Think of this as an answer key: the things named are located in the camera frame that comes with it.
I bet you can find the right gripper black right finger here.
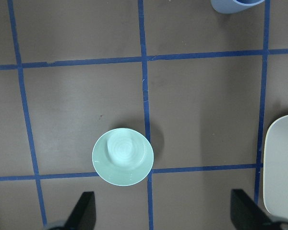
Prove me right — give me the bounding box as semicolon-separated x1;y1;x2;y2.
230;189;274;230

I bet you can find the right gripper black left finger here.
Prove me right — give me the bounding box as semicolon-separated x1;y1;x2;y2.
64;192;96;230

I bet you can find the blue cup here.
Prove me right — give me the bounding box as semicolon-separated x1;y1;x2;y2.
210;0;264;14

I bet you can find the mint green bowl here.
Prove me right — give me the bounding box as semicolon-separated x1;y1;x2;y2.
92;128;154;186

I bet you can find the cream white toaster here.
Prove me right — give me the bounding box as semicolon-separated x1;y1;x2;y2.
263;115;288;219

